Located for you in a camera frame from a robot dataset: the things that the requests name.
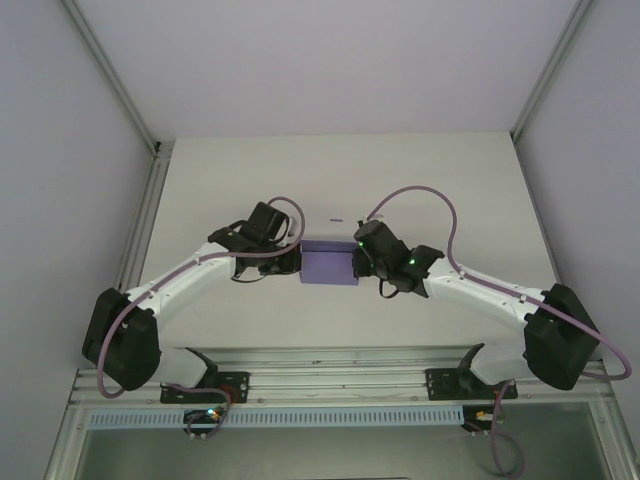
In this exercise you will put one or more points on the purple cloth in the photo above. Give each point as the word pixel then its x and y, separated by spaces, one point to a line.
pixel 325 265

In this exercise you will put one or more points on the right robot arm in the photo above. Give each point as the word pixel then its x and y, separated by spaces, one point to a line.
pixel 560 340

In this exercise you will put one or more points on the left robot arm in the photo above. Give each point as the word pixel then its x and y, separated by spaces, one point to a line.
pixel 120 340

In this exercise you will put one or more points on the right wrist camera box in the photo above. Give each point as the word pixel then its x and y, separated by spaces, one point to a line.
pixel 372 218

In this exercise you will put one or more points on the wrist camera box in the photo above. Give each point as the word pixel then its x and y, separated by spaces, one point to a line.
pixel 295 227
pixel 372 218

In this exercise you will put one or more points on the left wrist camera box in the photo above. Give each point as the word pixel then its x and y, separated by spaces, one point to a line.
pixel 295 227

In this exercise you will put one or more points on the aluminium side rail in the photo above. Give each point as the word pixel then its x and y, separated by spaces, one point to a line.
pixel 142 235
pixel 550 240

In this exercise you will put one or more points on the aluminium cross rail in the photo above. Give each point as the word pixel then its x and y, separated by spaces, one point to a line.
pixel 325 372

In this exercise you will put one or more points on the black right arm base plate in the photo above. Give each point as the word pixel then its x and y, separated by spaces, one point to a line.
pixel 440 385

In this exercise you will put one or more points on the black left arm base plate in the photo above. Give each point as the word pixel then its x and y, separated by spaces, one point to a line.
pixel 240 387

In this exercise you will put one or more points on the aluminium frame post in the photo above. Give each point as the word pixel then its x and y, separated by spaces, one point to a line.
pixel 110 75
pixel 550 70

